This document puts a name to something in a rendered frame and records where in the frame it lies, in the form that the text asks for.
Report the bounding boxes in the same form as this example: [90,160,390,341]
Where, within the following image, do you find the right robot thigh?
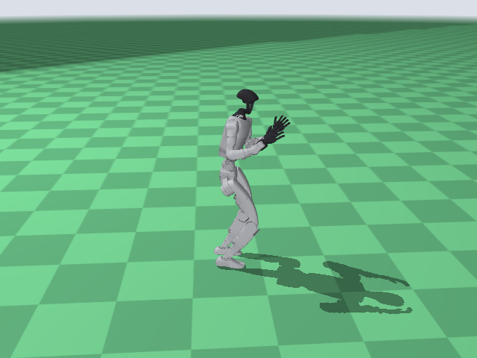
[221,176,259,230]

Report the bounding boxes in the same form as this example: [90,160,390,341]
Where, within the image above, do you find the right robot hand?
[256,126,285,151]

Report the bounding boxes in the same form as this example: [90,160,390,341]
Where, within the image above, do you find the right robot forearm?
[228,141,265,160]

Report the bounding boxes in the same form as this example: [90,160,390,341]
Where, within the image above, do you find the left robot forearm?
[254,135,276,144]

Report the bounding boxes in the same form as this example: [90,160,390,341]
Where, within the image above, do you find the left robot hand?
[269,115,291,135]

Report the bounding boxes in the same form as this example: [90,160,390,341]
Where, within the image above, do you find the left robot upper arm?
[245,117,255,148]

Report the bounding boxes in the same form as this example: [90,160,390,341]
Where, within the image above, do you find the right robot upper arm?
[225,120,239,162]

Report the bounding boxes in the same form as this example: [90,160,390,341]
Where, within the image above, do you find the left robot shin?
[221,216,244,249]

